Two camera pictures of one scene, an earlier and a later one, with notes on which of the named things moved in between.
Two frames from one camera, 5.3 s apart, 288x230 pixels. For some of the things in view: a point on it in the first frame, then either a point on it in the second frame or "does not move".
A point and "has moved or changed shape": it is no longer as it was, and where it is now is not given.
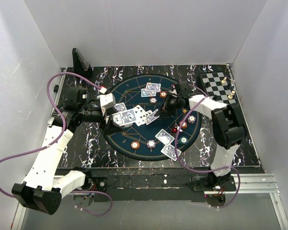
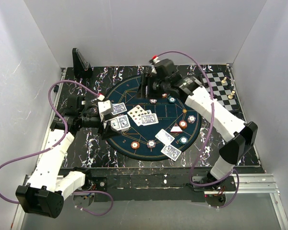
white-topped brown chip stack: [151, 143] does not move
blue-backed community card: [151, 117] has moved or changed shape
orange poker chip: [185, 126] does not move
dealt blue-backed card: [164, 137] does not move
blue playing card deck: [125, 118] has moved or changed shape
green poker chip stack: [183, 140] does not move
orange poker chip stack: [135, 144] does not move
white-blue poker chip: [153, 100] does not move
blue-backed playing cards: [128, 116] has moved or changed shape
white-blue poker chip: [191, 119] does not move
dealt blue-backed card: [170, 151] does not move
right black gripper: [166, 110] -> [150, 78]
